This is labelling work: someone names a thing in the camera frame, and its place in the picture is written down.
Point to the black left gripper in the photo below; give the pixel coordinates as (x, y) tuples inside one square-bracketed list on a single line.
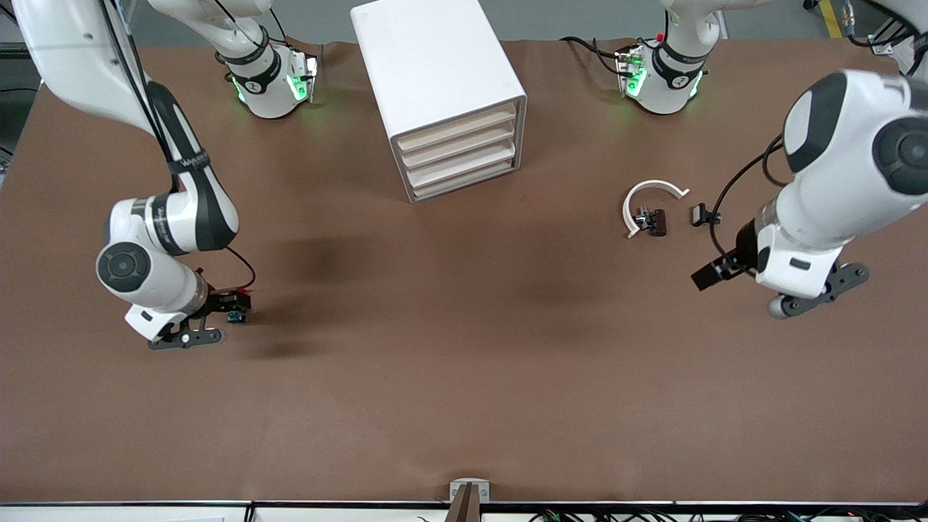
[(741, 255)]

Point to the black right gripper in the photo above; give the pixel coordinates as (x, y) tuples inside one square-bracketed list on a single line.
[(220, 300)]

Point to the black blue push button switch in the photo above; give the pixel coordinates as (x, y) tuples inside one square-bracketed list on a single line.
[(236, 317)]

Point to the white plastic drawer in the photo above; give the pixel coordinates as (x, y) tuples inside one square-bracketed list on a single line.
[(435, 150), (435, 182), (435, 166), (435, 134)]

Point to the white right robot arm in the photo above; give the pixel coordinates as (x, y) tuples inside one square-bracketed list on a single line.
[(181, 210)]

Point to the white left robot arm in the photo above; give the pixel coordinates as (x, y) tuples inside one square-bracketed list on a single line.
[(841, 174)]

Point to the white drawer cabinet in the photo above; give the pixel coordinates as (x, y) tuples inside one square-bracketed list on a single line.
[(435, 65)]

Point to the small black clip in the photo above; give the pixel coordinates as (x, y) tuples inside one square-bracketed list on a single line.
[(699, 214)]

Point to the small brown block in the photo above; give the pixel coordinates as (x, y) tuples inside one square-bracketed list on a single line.
[(657, 222)]

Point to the small silver metal clip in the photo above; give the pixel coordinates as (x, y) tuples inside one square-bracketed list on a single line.
[(642, 217)]

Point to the white curved plastic piece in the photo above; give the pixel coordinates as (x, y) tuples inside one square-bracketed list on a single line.
[(652, 183)]

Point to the brown table cover sheet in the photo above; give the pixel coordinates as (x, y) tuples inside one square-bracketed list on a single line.
[(464, 348)]

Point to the white table edge rail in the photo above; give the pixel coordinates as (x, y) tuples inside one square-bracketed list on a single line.
[(145, 512)]

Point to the aluminium frame profile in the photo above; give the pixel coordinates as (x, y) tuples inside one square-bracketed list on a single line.
[(883, 45)]

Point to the grey metal mount bracket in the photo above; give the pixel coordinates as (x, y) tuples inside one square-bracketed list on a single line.
[(457, 489)]

